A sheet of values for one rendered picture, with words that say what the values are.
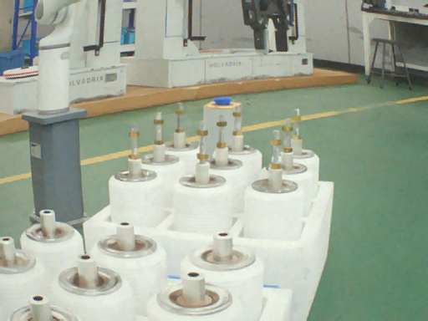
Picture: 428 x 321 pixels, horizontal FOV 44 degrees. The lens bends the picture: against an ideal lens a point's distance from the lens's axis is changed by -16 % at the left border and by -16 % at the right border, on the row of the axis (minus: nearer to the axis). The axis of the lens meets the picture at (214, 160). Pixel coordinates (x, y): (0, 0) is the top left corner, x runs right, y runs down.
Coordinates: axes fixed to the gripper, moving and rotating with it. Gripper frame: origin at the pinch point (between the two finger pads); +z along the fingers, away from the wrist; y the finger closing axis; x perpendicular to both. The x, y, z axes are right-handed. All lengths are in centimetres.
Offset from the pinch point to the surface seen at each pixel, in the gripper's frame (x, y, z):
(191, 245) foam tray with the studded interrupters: 9.4, -10.5, 30.5
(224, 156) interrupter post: 14.6, 7.4, 20.5
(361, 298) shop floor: -12, 15, 48
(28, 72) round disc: 211, 112, 10
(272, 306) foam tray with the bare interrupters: -13.3, -25.4, 30.3
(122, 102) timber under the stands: 183, 165, 36
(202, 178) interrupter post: 11.2, -4.1, 21.4
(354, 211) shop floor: 11, 67, 48
